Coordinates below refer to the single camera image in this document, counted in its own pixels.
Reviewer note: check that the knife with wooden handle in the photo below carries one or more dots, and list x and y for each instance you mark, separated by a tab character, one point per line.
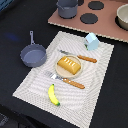
79	56

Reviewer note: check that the round wooden plate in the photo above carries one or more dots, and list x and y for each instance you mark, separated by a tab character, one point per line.
64	73

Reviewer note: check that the beige bowl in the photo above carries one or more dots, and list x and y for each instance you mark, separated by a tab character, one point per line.
122	14

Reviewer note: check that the black stove burner disc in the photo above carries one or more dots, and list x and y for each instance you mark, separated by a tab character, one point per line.
96	5

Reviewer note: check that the fork with wooden handle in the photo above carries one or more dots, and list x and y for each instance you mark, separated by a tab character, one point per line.
66	80

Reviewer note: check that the yellow toy banana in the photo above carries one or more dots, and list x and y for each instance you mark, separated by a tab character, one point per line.
52	96

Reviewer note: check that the grey toy pan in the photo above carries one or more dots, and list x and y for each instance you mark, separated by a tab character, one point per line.
33	55

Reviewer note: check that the grey toy pot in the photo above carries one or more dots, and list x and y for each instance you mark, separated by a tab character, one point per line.
67	8

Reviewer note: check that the orange toy bread loaf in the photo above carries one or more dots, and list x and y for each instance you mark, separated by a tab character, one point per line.
69	65

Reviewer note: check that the light blue milk carton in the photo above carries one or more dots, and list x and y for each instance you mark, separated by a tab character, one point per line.
91	42

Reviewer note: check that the beige woven placemat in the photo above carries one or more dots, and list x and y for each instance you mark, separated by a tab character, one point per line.
76	105

